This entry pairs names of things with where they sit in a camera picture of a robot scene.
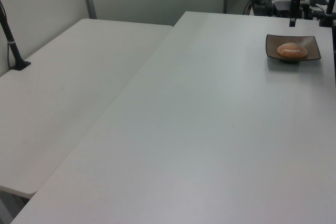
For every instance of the orange bread roll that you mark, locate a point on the orange bread roll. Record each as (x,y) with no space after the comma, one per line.
(291,53)

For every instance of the brown square ceramic plate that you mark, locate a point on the brown square ceramic plate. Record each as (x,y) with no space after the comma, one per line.
(273,48)

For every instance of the white side table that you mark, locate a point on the white side table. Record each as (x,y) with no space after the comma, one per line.
(65,90)

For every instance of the black equipment box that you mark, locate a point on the black equipment box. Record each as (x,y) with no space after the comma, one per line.
(258,7)

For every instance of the silver equipment box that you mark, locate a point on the silver equipment box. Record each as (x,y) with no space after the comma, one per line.
(282,5)

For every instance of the black pole with clamp base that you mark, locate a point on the black pole with clamp base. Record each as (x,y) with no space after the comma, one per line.
(13,48)

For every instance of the black clamp stand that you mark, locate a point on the black clamp stand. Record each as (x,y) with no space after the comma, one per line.
(328,11)

